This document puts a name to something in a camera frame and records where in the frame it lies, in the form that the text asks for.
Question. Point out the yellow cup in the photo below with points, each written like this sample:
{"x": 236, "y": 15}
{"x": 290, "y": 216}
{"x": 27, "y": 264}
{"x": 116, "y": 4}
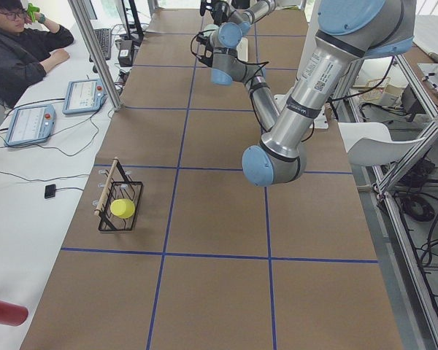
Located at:
{"x": 123, "y": 208}

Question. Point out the white plastic chair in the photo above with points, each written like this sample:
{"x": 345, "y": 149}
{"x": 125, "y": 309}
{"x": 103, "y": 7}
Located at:
{"x": 370, "y": 143}

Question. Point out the person in black hoodie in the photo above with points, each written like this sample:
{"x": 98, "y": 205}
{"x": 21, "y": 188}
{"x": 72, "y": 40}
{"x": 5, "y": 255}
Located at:
{"x": 31, "y": 45}

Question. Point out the near blue teach pendant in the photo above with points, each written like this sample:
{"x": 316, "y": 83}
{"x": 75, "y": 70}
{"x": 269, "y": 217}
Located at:
{"x": 30, "y": 125}

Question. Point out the black keyboard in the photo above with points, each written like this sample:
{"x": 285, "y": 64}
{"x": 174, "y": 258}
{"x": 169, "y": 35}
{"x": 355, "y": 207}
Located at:
{"x": 104, "y": 38}

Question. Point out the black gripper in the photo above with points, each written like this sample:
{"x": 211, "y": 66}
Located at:
{"x": 217, "y": 9}

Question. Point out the aluminium frame rail right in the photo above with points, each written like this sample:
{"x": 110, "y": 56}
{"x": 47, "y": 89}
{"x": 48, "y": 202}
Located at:
{"x": 407, "y": 189}

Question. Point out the black wire cup rack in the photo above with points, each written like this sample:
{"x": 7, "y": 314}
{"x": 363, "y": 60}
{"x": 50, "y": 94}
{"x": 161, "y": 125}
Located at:
{"x": 118, "y": 185}

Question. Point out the cream rabbit tray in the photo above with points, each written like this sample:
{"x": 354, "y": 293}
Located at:
{"x": 242, "y": 49}

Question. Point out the far blue teach pendant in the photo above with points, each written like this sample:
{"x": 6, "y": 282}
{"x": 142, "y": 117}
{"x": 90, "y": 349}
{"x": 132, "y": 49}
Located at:
{"x": 84, "y": 96}

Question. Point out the red cylinder bottle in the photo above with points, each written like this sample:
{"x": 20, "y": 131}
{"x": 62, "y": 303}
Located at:
{"x": 12, "y": 314}

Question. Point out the blue teach pendant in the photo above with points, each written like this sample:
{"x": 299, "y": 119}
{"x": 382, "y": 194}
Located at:
{"x": 84, "y": 96}
{"x": 30, "y": 125}

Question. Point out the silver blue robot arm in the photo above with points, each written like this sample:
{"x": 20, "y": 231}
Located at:
{"x": 229, "y": 11}
{"x": 347, "y": 31}

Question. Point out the small black puck device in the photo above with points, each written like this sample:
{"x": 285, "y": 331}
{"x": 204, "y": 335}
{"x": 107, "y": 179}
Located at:
{"x": 50, "y": 191}

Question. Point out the black power adapter box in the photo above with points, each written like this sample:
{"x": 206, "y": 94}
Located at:
{"x": 126, "y": 53}

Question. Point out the aluminium frame post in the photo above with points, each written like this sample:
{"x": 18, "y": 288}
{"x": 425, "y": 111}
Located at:
{"x": 83, "y": 21}

